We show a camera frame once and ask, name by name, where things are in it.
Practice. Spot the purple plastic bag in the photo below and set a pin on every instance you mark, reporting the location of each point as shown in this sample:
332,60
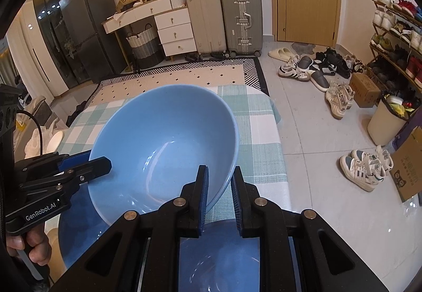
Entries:
407,135

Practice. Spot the grey refrigerator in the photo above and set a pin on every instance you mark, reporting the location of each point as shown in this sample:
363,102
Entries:
89,31

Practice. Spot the white vanity desk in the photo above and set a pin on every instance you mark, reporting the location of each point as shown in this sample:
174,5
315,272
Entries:
174,31

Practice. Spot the dark glass cabinet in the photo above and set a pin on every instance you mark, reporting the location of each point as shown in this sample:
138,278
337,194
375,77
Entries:
49,41

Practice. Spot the white plastic bag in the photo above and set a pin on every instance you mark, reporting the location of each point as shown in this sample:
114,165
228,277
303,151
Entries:
33,143

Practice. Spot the silver suitcase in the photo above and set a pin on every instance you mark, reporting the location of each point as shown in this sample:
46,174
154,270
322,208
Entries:
237,24

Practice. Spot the teal checked tablecloth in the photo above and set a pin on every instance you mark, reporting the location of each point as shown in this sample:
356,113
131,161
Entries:
257,146

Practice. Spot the small open cardboard box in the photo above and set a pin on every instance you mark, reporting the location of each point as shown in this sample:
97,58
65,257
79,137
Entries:
127,3

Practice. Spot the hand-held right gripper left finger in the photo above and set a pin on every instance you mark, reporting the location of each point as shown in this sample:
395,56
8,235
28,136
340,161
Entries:
204,199

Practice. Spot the grey doormat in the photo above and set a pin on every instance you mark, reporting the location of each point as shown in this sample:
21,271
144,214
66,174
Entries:
303,47

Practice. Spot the person's left hand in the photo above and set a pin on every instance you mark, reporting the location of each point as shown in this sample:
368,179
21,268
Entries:
36,245

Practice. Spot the blue bowl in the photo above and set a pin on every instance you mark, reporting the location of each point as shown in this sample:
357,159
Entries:
165,140
214,255

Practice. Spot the printed cardboard box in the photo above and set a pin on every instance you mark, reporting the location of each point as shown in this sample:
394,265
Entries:
408,170

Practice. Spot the shoe rack with shoes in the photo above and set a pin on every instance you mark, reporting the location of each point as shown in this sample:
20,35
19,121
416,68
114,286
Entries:
389,19

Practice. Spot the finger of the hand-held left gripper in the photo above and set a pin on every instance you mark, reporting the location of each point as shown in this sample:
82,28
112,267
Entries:
74,160
95,166

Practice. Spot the beige suitcase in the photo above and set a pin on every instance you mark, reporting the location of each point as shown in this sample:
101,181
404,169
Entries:
204,21

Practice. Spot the woven laundry basket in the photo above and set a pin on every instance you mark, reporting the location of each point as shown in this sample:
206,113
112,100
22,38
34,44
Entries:
145,47

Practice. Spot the small white plate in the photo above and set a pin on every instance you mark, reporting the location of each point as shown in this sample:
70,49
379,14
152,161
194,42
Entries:
54,142

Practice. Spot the scattered shoes and slippers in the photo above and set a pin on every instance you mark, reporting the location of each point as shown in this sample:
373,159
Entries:
319,77

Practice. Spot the white curtain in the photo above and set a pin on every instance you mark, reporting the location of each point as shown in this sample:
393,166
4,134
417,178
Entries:
33,54

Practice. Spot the black and cream patterned rug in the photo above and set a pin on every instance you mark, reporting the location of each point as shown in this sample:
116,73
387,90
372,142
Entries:
184,79

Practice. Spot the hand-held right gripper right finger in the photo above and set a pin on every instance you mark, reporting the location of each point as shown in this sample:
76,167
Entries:
236,203

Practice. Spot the wooden shoe rack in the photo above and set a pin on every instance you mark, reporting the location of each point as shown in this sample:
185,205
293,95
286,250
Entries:
392,60

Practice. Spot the white trash bin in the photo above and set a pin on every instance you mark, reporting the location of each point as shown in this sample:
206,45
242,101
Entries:
384,123

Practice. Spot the small brown cardboard box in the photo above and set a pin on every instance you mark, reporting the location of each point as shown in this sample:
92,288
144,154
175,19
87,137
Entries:
364,90

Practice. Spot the white green-trim sneaker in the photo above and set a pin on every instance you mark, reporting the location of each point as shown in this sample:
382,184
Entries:
371,163
385,156
356,175

